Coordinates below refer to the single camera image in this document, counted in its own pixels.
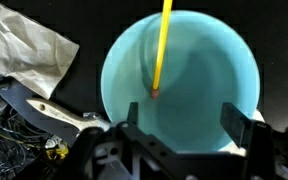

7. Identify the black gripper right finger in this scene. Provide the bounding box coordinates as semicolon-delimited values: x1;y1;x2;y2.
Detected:
220;102;252;149

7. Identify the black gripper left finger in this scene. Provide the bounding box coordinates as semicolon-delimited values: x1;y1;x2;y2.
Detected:
127;102;138;125

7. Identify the yellow pencil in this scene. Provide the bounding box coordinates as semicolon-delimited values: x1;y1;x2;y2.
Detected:
151;0;173;99

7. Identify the blue bowl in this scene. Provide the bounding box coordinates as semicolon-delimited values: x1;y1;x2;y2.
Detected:
101;11;260;152

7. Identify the yellow plug on floor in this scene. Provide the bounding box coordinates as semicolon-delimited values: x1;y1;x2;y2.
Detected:
45;141;69;160

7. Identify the crumpled paper napkin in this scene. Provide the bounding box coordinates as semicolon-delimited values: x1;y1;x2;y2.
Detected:
0;4;79;99

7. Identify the wooden handled paint brush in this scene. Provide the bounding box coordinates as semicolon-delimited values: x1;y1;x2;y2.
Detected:
27;98;110;131

